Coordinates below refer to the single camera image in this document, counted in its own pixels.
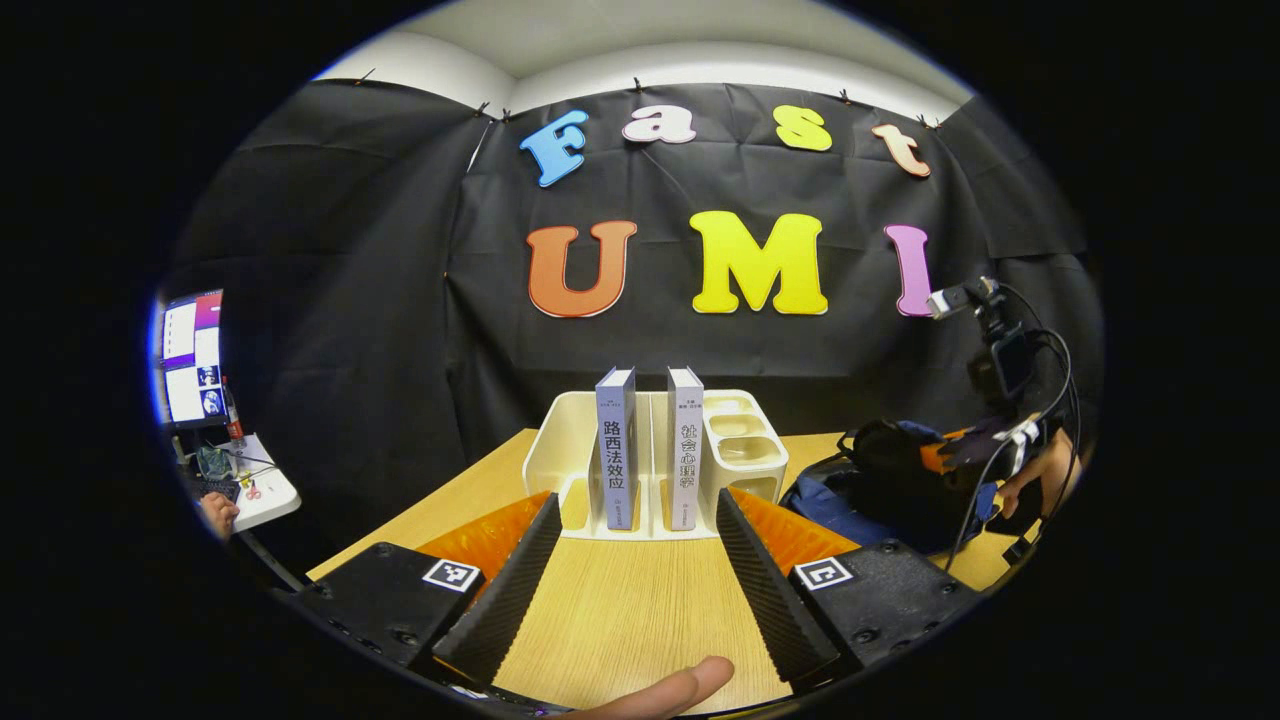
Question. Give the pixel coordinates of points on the white patterned book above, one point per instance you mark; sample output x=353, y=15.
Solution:
x=685, y=450

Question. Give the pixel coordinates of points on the blue schoolbag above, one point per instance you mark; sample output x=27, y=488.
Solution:
x=830, y=505

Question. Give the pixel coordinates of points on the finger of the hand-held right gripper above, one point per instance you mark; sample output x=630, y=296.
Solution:
x=980, y=445

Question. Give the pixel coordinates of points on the small red bottle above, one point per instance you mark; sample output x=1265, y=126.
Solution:
x=234, y=415

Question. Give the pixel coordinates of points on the cream plastic bookshelf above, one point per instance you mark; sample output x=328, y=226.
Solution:
x=745, y=450

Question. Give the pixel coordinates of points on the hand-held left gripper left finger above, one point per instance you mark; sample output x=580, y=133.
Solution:
x=500, y=600

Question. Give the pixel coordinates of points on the black backdrop cloth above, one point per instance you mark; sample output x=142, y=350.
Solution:
x=350, y=300

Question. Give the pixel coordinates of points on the grey-blue book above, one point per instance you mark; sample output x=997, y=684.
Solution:
x=616, y=450

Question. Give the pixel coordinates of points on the computer monitor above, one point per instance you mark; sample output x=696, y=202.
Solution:
x=190, y=360

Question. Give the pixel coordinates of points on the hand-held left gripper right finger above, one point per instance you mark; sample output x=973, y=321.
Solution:
x=770, y=600

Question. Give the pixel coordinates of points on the small white side table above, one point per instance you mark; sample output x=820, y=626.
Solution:
x=270, y=490

